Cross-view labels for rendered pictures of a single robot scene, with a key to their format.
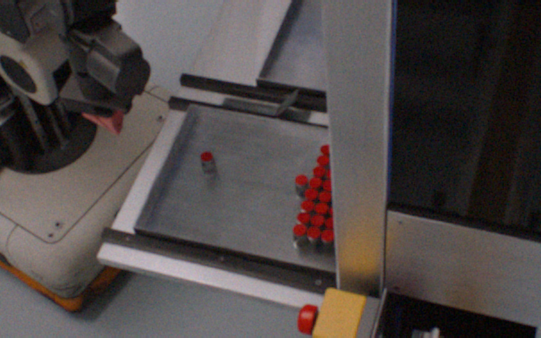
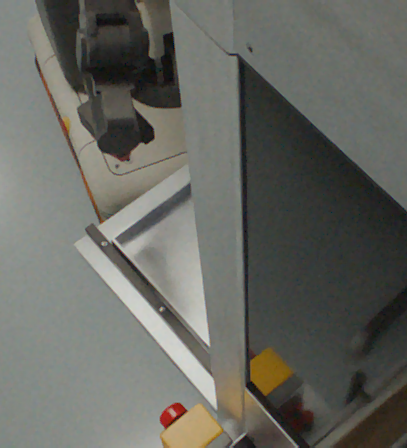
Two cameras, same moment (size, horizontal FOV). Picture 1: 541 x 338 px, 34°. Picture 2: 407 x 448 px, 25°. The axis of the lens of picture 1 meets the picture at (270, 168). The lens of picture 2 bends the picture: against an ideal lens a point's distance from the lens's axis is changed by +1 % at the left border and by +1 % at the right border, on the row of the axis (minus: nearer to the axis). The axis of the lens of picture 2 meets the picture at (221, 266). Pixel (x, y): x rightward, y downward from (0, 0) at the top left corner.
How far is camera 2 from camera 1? 0.42 m
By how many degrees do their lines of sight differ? 18
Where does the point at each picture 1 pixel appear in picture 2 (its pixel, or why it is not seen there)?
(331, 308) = (189, 421)
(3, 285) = (72, 178)
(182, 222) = (158, 255)
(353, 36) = (215, 264)
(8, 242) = (81, 151)
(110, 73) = (98, 129)
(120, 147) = not seen: hidden behind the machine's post
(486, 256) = not seen: outside the picture
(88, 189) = (172, 141)
